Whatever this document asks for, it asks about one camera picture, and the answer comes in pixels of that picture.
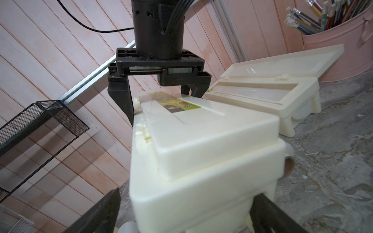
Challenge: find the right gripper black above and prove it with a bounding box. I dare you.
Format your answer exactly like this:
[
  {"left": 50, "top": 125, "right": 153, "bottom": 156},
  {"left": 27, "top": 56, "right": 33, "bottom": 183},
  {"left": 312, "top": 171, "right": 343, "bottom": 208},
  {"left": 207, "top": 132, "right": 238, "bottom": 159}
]
[{"left": 108, "top": 48, "right": 211, "bottom": 126}]

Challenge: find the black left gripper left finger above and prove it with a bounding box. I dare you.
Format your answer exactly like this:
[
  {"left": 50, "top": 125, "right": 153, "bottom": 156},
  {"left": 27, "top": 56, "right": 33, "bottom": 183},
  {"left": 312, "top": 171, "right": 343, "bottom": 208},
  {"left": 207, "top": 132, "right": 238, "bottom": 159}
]
[{"left": 64, "top": 188, "right": 121, "bottom": 233}]

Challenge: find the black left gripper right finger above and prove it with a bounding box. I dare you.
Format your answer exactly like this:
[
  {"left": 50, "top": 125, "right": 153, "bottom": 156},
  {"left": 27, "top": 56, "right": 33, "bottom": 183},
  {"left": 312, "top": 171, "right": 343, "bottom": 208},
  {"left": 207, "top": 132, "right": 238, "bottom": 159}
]
[{"left": 250, "top": 194, "right": 307, "bottom": 233}]

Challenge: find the cream dispenser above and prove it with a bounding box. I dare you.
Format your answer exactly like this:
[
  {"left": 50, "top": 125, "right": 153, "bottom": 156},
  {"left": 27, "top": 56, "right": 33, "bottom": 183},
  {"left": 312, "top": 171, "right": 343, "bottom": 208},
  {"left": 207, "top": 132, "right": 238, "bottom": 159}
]
[
  {"left": 205, "top": 44, "right": 344, "bottom": 137},
  {"left": 129, "top": 91, "right": 291, "bottom": 233}
]

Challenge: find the plastic wrap roll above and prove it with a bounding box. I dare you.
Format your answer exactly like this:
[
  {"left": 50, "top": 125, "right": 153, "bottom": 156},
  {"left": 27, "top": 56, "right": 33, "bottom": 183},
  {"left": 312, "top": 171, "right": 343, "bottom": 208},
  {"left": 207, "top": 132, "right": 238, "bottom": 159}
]
[
  {"left": 118, "top": 221, "right": 139, "bottom": 233},
  {"left": 282, "top": 143, "right": 296, "bottom": 178}
]

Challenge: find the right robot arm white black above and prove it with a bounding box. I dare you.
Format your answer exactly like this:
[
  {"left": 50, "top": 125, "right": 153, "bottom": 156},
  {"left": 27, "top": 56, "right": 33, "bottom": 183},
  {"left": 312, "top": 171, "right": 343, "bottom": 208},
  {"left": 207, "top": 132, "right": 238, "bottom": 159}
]
[{"left": 108, "top": 1, "right": 211, "bottom": 122}]

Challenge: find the pencil holder with pencils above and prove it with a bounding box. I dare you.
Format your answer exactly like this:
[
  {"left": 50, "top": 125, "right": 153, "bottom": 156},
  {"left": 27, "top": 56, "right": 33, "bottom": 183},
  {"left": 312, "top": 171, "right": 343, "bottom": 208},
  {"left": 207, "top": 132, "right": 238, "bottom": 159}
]
[{"left": 285, "top": 1, "right": 373, "bottom": 82}]

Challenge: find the white wire mesh shelf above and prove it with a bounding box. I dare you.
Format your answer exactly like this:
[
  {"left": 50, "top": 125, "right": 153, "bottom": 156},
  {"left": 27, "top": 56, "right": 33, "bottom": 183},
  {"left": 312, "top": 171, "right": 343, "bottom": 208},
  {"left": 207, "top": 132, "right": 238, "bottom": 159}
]
[{"left": 1, "top": 205, "right": 35, "bottom": 233}]

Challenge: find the black wire mesh basket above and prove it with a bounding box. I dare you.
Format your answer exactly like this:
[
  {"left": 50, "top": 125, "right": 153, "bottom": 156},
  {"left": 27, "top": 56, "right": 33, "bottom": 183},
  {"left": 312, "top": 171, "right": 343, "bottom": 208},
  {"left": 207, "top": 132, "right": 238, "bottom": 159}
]
[{"left": 1, "top": 100, "right": 89, "bottom": 202}]

